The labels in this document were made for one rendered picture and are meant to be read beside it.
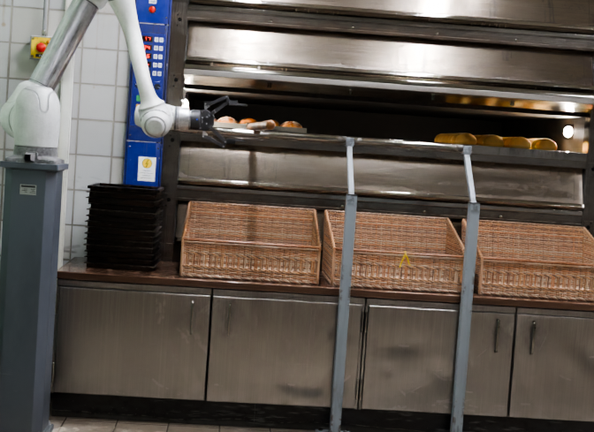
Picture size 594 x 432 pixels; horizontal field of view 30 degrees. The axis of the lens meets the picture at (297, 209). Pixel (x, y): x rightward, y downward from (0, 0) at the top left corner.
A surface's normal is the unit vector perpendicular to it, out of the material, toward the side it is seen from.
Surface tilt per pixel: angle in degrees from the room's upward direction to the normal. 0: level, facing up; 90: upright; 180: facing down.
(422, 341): 92
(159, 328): 90
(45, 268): 90
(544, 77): 70
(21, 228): 90
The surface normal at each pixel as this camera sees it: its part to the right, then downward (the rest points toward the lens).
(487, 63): 0.08, -0.28
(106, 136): 0.06, 0.07
